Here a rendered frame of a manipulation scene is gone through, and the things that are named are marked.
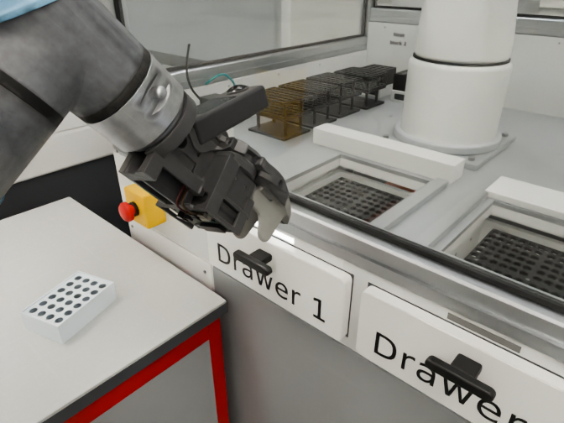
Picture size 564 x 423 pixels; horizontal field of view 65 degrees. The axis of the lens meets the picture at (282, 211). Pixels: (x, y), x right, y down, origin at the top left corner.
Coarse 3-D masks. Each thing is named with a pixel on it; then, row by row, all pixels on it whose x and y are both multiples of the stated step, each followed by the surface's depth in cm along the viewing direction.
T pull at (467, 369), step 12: (432, 360) 49; (456, 360) 49; (468, 360) 49; (444, 372) 48; (456, 372) 47; (468, 372) 48; (480, 372) 48; (468, 384) 46; (480, 384) 46; (480, 396) 46; (492, 396) 45
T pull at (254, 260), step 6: (234, 252) 67; (240, 252) 67; (258, 252) 67; (264, 252) 67; (240, 258) 67; (246, 258) 66; (252, 258) 66; (258, 258) 66; (264, 258) 66; (270, 258) 67; (246, 264) 66; (252, 264) 65; (258, 264) 64; (264, 264) 64; (258, 270) 65; (264, 270) 64; (270, 270) 64
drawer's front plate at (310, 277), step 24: (216, 240) 76; (240, 240) 71; (216, 264) 79; (240, 264) 74; (288, 264) 65; (312, 264) 62; (264, 288) 72; (288, 288) 67; (312, 288) 64; (336, 288) 60; (312, 312) 66; (336, 312) 62; (336, 336) 64
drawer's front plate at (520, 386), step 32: (384, 320) 56; (416, 320) 53; (384, 352) 58; (416, 352) 55; (448, 352) 51; (480, 352) 48; (416, 384) 56; (448, 384) 53; (512, 384) 47; (544, 384) 44; (480, 416) 51; (544, 416) 46
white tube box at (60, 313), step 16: (80, 272) 82; (64, 288) 78; (80, 288) 78; (96, 288) 78; (112, 288) 80; (32, 304) 74; (48, 304) 75; (64, 304) 75; (80, 304) 75; (96, 304) 76; (32, 320) 72; (48, 320) 71; (64, 320) 71; (80, 320) 74; (48, 336) 72; (64, 336) 71
